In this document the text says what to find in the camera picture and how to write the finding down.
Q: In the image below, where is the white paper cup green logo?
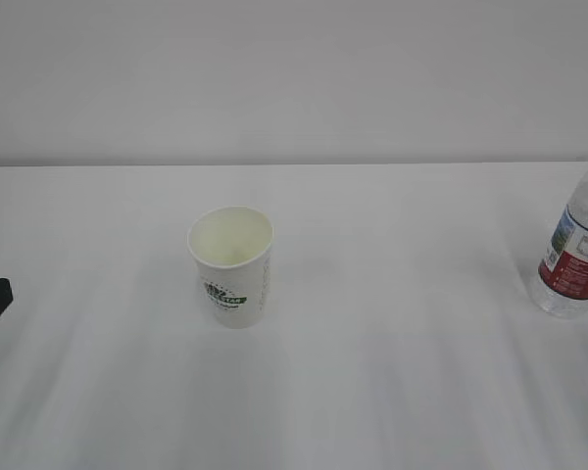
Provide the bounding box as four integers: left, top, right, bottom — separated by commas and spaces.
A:
186, 206, 274, 328

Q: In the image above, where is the clear water bottle red label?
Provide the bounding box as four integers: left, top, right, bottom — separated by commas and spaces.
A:
529, 170, 588, 318

